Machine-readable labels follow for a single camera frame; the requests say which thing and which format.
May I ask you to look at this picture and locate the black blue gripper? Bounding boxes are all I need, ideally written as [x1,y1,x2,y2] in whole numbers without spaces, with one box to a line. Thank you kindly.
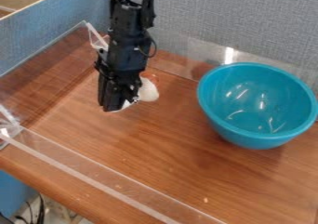
[96,0,155,112]

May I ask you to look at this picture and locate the white brown toy mushroom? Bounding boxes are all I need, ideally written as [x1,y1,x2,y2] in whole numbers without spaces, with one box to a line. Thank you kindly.
[120,72,159,111]

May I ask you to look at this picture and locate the blue plastic bowl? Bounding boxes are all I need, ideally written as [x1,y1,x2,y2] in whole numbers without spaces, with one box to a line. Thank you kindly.
[196,62,318,150]

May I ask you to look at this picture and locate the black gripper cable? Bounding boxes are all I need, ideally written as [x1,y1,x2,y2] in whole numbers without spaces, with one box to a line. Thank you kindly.
[138,36,159,59]

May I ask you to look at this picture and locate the clear acrylic barrier frame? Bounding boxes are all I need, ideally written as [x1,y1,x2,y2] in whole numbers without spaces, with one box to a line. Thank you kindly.
[0,25,318,224]

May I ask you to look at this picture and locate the black cables under table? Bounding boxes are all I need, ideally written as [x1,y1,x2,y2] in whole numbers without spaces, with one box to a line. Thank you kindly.
[0,193,47,224]

